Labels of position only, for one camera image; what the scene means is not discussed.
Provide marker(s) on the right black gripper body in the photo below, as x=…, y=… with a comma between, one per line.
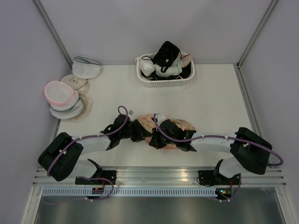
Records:
x=160, y=141

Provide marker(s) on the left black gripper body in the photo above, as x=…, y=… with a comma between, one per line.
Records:
x=136, y=133

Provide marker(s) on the floral peach laundry bag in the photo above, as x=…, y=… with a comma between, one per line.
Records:
x=148, y=124

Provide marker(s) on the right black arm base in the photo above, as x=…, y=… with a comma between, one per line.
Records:
x=210, y=178

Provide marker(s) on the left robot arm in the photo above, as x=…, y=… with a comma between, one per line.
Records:
x=62, y=157

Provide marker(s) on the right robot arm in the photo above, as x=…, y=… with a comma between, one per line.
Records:
x=194, y=141

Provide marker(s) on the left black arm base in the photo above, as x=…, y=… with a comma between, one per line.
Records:
x=99, y=178

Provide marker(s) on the beige flat laundry bag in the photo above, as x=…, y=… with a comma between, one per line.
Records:
x=87, y=103

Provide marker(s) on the white plastic laundry basket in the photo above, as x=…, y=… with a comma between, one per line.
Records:
x=183, y=79

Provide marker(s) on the grey trimmed mesh bag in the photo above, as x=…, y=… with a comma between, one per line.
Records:
x=70, y=113

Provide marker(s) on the beige round laundry bag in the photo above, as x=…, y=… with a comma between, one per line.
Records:
x=79, y=84

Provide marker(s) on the black bra in basket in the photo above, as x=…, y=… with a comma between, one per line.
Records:
x=166, y=55

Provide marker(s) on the white mesh bag blue trim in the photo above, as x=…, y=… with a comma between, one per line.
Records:
x=85, y=68

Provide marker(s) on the pink trimmed mesh bag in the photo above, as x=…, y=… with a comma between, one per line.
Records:
x=58, y=93

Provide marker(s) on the white garment in basket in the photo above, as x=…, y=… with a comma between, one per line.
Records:
x=148, y=67

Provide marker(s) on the pink garment in basket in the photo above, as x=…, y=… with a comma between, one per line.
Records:
x=185, y=60

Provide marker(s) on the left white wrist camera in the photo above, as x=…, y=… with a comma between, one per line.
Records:
x=130, y=115

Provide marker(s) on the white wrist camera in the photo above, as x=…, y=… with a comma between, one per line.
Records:
x=159, y=119
x=130, y=115

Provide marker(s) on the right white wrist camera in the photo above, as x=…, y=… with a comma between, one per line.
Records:
x=159, y=119

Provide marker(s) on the aluminium front rail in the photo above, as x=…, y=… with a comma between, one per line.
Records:
x=165, y=177

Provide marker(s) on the white slotted cable duct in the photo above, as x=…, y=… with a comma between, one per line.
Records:
x=129, y=191

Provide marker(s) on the right aluminium side rail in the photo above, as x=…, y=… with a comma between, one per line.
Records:
x=251, y=112

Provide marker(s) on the left aluminium frame post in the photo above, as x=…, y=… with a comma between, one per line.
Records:
x=46, y=19

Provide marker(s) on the aluminium frame post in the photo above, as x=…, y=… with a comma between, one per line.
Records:
x=265, y=17
x=46, y=19

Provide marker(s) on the right aluminium frame post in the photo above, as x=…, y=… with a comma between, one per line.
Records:
x=265, y=17

